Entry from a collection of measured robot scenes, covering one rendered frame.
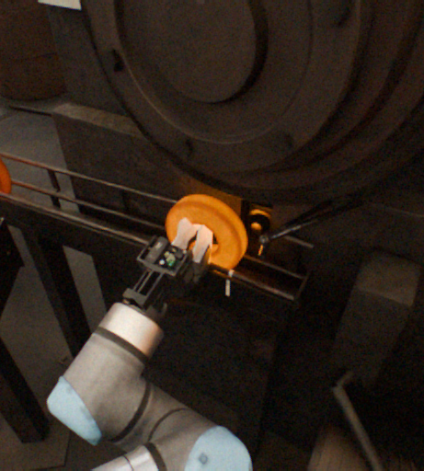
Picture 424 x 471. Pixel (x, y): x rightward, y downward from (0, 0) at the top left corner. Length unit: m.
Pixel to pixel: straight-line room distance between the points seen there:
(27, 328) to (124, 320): 1.08
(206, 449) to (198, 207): 0.37
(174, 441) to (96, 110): 0.65
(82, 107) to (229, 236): 0.44
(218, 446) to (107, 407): 0.17
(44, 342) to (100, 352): 1.01
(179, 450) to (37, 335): 1.17
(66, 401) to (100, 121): 0.52
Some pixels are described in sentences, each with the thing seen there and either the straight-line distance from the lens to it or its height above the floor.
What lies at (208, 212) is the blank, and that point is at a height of 0.81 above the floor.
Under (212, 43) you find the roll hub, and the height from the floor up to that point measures 1.11.
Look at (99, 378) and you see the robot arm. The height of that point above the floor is 0.74.
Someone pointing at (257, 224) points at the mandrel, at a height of 0.75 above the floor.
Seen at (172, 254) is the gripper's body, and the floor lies 0.79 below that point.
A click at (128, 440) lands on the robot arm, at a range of 0.61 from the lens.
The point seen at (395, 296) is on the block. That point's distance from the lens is 0.61.
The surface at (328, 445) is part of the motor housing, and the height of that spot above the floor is 0.53.
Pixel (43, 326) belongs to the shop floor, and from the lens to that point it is 1.63.
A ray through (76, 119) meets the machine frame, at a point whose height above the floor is 0.87.
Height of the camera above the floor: 1.22
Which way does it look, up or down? 41 degrees down
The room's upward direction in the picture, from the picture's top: straight up
